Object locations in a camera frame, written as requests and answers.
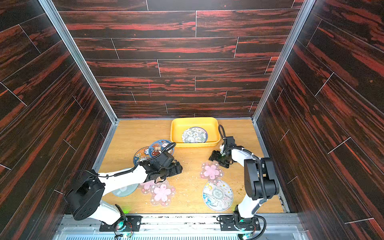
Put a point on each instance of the yellow plastic storage tray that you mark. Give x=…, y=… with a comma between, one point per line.
x=178, y=126

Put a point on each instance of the aluminium corner post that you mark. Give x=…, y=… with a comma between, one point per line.
x=303, y=14
x=58, y=23

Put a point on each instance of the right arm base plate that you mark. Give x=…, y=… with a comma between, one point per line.
x=236, y=223

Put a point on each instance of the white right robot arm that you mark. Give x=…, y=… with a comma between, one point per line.
x=261, y=182

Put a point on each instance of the white floral round coaster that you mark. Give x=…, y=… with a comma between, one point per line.
x=195, y=135

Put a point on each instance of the pink flower coaster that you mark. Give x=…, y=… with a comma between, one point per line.
x=212, y=172
x=162, y=194
x=145, y=187

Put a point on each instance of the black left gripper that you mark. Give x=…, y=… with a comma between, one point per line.
x=179, y=170

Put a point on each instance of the aluminium corner post right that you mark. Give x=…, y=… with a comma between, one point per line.
x=303, y=14

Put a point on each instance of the white colourful pattern coaster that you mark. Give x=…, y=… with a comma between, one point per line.
x=218, y=196

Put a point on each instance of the pink flower coaster front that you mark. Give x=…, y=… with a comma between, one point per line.
x=162, y=194

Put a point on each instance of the blue red car coaster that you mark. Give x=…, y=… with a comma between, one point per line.
x=157, y=146

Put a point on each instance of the aluminium corner post left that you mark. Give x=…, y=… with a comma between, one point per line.
x=58, y=23

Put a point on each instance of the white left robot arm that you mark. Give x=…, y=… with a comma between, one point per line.
x=85, y=195

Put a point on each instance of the blue cartoon animals coaster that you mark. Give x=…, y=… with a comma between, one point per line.
x=141, y=155

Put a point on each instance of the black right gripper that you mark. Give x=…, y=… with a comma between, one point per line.
x=218, y=156

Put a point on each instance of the green bunny round coaster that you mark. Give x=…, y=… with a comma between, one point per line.
x=125, y=191

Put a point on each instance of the aluminium front rail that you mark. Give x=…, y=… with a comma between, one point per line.
x=181, y=227

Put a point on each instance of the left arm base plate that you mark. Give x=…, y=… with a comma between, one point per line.
x=126, y=225

